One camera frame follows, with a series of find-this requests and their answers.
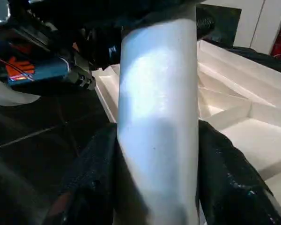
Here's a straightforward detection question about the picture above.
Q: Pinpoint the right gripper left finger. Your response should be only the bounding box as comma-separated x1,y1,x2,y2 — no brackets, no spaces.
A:
58,123,119,225

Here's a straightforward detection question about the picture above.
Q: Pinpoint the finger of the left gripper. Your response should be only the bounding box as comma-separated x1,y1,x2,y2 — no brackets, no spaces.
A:
196,6,216,40
121,0,197,40

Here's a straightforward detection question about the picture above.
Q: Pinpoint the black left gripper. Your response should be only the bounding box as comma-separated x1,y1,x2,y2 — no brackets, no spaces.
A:
4,0,122,91

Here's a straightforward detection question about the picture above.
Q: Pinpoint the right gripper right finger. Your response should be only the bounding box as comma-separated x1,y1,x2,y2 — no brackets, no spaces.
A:
198,120,281,225

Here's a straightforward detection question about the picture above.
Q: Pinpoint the white table frame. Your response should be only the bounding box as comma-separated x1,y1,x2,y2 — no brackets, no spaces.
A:
93,39,281,225

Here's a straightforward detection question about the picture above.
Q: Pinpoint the white plastic table leg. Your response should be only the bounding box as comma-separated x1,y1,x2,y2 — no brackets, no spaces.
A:
113,14,200,225

